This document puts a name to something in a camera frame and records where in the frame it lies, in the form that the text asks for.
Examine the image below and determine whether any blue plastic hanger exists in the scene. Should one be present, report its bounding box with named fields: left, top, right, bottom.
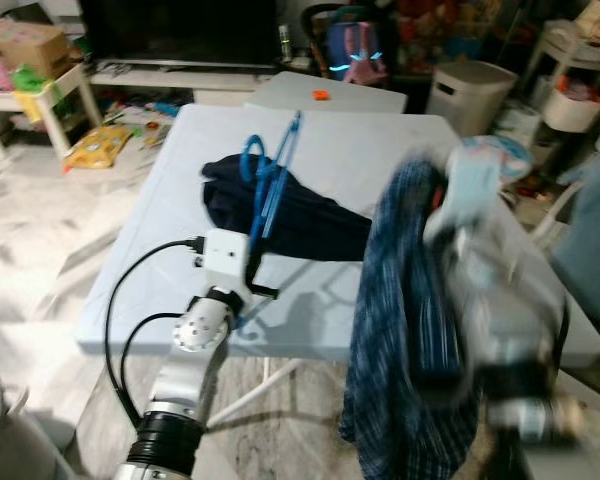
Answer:
left=235, top=110, right=304, bottom=326

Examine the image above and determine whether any blue plaid shirt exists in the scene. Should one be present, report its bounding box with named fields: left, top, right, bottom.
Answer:
left=338, top=157, right=483, bottom=480

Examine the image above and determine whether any dark navy garment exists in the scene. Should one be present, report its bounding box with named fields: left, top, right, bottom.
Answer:
left=200, top=153, right=374, bottom=264

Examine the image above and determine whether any white folding table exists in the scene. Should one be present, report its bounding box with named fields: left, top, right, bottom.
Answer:
left=77, top=100, right=600, bottom=429

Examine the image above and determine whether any yellow snack bag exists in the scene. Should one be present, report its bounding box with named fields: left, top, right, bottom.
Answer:
left=62, top=124, right=134, bottom=171

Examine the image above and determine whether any low white table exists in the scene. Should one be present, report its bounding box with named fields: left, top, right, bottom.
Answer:
left=245, top=72, right=409, bottom=114

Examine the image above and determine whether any white television stand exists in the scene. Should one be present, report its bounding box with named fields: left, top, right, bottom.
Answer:
left=85, top=60, right=316, bottom=106

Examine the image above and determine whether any blue purple backpack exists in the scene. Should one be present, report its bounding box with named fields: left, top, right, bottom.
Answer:
left=325, top=8, right=389, bottom=86

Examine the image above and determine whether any black television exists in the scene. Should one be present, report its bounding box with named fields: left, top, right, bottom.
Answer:
left=77, top=0, right=279, bottom=69

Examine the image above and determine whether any blue grey chair cover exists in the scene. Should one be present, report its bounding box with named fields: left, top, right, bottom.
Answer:
left=550, top=150, right=600, bottom=326

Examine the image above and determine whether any round cartoon plate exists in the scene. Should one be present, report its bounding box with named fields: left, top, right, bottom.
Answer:
left=458, top=135, right=534, bottom=183

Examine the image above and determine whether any grey pot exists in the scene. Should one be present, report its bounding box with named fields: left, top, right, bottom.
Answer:
left=0, top=355, right=66, bottom=480

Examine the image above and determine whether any green toy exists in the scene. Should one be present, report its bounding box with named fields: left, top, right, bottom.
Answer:
left=12, top=63, right=47, bottom=94

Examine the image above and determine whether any small white side table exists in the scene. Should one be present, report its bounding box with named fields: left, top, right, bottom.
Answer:
left=0, top=65, right=104, bottom=161

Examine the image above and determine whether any brown cardboard box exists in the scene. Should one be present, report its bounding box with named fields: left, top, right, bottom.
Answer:
left=0, top=18, right=73, bottom=79

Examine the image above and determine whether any white shelf trolley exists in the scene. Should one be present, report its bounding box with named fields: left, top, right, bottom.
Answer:
left=525, top=20, right=600, bottom=136

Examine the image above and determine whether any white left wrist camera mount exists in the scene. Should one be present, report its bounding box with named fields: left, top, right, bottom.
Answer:
left=197, top=228, right=258, bottom=303

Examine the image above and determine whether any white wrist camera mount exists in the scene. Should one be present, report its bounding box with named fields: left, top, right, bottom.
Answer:
left=442, top=148, right=503, bottom=229
left=197, top=228, right=258, bottom=303

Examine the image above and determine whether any short black left arm cable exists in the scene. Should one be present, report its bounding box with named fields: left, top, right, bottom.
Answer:
left=120, top=312, right=186, bottom=416

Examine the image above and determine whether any long black left arm cable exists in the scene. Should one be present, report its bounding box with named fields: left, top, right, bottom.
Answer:
left=104, top=237, right=206, bottom=433

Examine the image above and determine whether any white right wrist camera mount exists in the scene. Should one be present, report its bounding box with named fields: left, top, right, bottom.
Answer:
left=442, top=148, right=503, bottom=229

